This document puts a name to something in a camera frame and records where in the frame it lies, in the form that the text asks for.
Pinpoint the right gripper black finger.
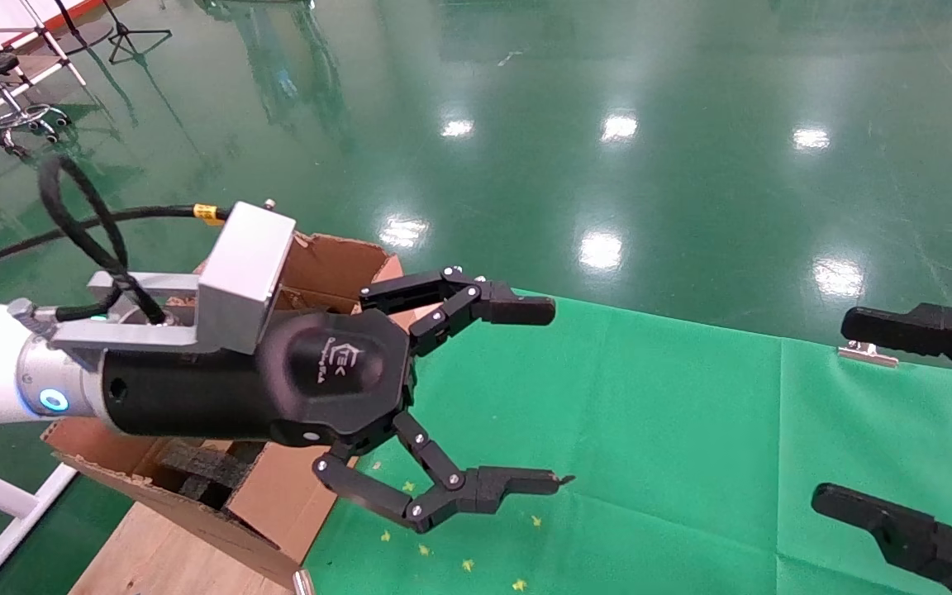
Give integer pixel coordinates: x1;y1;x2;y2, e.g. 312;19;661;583
812;483;952;595
841;302;952;402

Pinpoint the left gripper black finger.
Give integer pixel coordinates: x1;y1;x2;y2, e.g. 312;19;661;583
312;411;576;534
359;266;557;358

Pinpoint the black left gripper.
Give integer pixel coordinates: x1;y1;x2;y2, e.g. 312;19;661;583
100;310;416;448

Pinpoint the large open cardboard carton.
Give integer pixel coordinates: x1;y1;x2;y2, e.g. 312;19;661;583
41;233;405;590

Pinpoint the black foam insert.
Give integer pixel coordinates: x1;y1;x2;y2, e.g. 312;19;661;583
152;440;268;507

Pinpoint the green cloth covered table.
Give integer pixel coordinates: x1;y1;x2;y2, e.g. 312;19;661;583
302;289;952;595

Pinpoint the black tripod stand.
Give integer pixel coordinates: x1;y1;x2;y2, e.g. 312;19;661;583
101;0;174;66

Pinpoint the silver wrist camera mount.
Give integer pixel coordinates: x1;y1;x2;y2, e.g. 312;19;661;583
7;201;298;373

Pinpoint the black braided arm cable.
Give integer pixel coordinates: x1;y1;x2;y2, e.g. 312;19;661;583
0;154;234;326

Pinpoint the white table leg frame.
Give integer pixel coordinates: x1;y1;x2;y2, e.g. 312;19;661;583
0;453;80;595

